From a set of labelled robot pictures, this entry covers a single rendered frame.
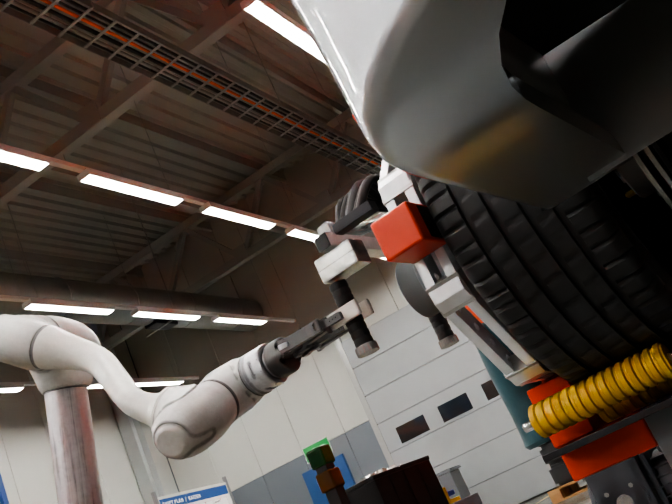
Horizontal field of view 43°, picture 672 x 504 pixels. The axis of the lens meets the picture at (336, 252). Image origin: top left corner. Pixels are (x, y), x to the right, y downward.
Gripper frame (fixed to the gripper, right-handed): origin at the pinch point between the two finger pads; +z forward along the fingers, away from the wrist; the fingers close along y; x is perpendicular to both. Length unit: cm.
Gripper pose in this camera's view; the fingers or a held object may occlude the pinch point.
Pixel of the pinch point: (351, 314)
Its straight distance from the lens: 158.8
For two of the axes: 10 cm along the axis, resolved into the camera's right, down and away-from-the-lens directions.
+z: 7.3, -5.0, -4.6
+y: -5.5, -0.5, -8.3
